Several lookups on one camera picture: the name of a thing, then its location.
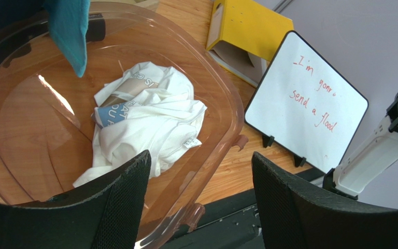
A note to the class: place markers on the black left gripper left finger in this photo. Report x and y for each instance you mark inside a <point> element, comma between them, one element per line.
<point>103,213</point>

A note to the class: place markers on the navy blue t shirt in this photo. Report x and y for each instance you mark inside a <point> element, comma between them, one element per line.
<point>12,11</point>

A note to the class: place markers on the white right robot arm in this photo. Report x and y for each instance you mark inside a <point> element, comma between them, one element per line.
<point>377,153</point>

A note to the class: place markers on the white dry erase board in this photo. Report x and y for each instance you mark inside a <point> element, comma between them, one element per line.
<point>306,105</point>

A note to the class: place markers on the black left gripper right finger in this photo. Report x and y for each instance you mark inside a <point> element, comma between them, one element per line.
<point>294,213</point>

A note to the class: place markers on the turquoise t shirt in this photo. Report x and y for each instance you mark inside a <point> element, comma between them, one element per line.
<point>68,24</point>

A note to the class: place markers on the transparent brown plastic basket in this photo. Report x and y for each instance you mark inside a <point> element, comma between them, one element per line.
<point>46,125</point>

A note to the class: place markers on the white t shirt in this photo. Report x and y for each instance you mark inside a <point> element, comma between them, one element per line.
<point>150,107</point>

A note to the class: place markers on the yellow binder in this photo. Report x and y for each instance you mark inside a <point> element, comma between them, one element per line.
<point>244,36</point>

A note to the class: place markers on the wooden clothes rack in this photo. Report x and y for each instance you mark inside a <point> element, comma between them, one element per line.
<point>148,4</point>

